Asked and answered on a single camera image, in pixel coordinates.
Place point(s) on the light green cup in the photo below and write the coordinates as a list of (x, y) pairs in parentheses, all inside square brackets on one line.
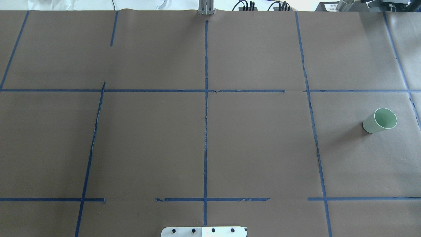
[(381, 120)]

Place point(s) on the metal cylinder cup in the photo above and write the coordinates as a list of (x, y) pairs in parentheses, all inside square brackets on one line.
[(344, 5)]

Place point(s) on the grey aluminium post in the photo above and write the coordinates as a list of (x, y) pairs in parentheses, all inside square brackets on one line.
[(206, 7)]

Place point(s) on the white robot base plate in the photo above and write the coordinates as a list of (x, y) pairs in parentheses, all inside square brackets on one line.
[(205, 231)]

